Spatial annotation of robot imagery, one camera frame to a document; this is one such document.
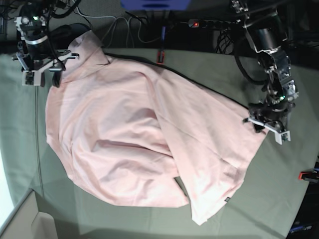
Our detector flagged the black power strip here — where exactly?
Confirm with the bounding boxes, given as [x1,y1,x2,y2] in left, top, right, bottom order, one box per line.
[187,19,238,31]

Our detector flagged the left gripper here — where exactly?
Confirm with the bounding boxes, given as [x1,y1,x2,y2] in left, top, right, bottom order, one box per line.
[243,102,292,144]

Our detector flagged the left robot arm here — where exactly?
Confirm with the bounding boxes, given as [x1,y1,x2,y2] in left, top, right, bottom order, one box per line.
[231,0,299,144]

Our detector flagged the green table cloth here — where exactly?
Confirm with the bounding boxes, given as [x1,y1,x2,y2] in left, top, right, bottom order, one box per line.
[0,54,319,239]

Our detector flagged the red black clamp middle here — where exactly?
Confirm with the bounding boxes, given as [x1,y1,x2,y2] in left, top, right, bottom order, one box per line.
[157,26,166,64]

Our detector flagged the white cable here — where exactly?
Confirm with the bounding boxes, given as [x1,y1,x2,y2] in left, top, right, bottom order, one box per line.
[74,7,165,48]

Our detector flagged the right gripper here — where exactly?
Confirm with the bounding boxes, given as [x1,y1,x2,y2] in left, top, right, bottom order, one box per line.
[12,52,65,87]

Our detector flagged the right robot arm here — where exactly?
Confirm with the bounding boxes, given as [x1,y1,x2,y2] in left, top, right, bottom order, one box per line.
[12,0,79,88]

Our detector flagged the red black clamp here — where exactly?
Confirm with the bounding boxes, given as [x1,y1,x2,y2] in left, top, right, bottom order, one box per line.
[157,26,166,64]
[299,161,319,184]

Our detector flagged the black round stool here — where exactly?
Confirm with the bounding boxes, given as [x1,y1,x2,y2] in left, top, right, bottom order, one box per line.
[51,23,91,44]

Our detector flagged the pink t-shirt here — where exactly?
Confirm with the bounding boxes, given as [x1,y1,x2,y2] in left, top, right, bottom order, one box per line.
[45,31,267,225]

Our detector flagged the blue box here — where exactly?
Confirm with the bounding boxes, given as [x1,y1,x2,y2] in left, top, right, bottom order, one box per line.
[121,0,191,10]

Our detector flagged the beige plastic bin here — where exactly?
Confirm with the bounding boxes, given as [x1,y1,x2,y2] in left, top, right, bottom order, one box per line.
[0,189,58,239]

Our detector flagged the red black clamp right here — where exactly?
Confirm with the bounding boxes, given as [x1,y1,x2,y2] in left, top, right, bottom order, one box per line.
[299,161,319,184]

